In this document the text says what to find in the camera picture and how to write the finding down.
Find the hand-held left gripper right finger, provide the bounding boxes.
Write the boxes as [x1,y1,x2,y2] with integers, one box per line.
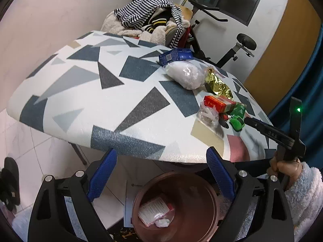
[206,146,296,242]

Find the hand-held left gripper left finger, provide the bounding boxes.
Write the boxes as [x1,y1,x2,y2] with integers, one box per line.
[28,148,118,242]

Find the red cigarette box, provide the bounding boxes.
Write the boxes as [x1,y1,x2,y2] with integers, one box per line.
[203,95,238,113]

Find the white plastic bag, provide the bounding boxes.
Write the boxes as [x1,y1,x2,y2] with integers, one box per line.
[165,61,206,90]

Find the beige fleece garment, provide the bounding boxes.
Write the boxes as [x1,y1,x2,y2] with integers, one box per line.
[101,11,191,46]

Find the red cloth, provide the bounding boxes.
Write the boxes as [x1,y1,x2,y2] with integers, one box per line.
[183,26,193,46]

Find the small green object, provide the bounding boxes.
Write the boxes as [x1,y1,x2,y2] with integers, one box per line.
[228,115,246,131]

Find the white flat box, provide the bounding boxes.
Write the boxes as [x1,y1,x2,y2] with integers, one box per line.
[123,180,152,228]

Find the black slipper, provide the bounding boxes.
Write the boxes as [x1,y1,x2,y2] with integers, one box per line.
[3,157,20,189]
[0,174,21,212]

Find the orange wooden door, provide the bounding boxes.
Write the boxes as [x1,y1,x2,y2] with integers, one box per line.
[243,0,322,106]

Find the gold foil wrapper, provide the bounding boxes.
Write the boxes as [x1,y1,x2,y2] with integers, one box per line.
[204,67,234,101]

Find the blue printed box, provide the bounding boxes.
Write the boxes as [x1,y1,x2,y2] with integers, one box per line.
[158,48,194,66]

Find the dark window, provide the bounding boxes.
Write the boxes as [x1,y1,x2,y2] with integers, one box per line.
[182,0,268,26]

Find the blue curtain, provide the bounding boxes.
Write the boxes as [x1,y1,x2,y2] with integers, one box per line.
[267,25,323,147]

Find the green packet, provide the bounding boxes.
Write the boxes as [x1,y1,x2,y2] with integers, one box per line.
[227,103,247,118]

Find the red and white pack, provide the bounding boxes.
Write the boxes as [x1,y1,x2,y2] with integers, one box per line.
[137,197,174,226]

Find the white tissue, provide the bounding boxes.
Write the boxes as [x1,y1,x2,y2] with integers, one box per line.
[154,217,171,227]

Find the black garment yellow white stripes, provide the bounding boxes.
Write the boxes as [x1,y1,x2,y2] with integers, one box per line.
[141,13,172,33]

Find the geometric patterned tablecloth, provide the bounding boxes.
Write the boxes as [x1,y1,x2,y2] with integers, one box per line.
[5,30,278,164]

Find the black exercise bike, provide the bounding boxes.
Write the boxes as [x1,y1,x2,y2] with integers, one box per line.
[180,0,256,68]

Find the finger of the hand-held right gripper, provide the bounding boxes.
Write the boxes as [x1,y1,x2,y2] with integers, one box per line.
[244,117,291,145]

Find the tan board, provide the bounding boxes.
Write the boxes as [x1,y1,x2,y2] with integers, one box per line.
[174,4,193,22]

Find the person's right hand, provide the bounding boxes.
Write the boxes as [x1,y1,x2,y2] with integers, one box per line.
[267,156,302,180]

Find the person's right forearm fluffy sleeve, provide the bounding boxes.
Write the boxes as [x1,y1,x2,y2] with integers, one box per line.
[283,161,323,242]

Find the brown trash bin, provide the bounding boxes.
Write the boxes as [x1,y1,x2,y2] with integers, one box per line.
[132,172,219,242]

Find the black white striped shirt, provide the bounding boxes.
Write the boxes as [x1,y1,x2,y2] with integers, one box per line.
[113,0,185,49]

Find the clear plastic wrapper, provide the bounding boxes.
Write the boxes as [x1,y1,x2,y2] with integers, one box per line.
[197,106,219,129]

